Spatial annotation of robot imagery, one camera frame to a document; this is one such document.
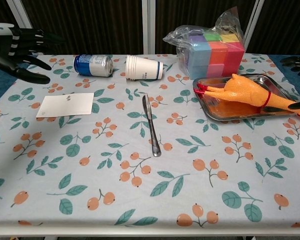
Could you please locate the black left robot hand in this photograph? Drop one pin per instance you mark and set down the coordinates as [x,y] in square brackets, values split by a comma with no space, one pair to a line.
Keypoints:
[7,50]

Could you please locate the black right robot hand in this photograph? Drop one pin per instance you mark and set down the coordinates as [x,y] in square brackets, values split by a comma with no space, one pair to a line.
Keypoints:
[298,65]

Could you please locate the orange rubber chicken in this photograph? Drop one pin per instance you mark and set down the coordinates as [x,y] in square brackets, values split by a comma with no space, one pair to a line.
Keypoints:
[240,92]

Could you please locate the stainless steel tray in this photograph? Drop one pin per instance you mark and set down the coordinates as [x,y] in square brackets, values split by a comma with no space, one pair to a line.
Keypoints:
[272,82]

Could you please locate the white paper card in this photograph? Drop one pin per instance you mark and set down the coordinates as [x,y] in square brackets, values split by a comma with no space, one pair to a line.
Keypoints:
[65,106]

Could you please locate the colourful foam block pack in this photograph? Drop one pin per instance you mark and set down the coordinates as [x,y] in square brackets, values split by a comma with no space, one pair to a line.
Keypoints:
[215,57]

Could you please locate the blue and silver drink can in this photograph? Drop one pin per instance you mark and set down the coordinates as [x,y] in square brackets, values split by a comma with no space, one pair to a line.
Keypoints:
[92,65]

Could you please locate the clear plastic bag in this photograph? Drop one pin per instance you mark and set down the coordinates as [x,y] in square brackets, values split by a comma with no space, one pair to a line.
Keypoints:
[180,37]

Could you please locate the stack of white paper cups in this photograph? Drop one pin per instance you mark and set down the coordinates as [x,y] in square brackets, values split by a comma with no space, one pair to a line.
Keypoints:
[143,67]

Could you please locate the metal table knife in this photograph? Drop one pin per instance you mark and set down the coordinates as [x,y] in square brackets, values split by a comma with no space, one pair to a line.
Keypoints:
[150,120]

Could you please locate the slanted aluminium frame post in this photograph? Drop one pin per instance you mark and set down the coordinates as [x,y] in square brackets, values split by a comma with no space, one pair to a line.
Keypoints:
[21,12]
[255,17]

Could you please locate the upright aluminium frame post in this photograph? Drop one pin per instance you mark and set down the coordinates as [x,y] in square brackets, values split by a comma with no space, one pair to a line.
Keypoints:
[148,25]

